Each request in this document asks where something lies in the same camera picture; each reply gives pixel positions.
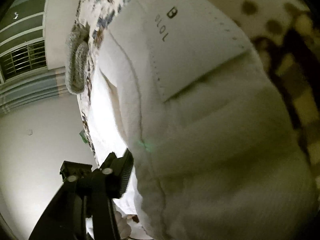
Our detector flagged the white pants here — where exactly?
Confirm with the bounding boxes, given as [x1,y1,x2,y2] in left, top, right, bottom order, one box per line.
[96,0,317,239]

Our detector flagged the white gloved right hand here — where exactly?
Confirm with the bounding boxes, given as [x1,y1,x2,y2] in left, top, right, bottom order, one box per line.
[114,211,131,239]

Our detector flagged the grey knitted textile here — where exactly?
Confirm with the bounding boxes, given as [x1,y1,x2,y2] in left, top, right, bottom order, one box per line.
[65,23,89,95]

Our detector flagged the barred window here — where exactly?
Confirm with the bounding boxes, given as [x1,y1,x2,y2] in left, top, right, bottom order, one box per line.
[1,41,47,81]

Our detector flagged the floral fleece bed blanket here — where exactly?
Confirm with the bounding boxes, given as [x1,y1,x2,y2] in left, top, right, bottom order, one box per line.
[73,0,319,171]

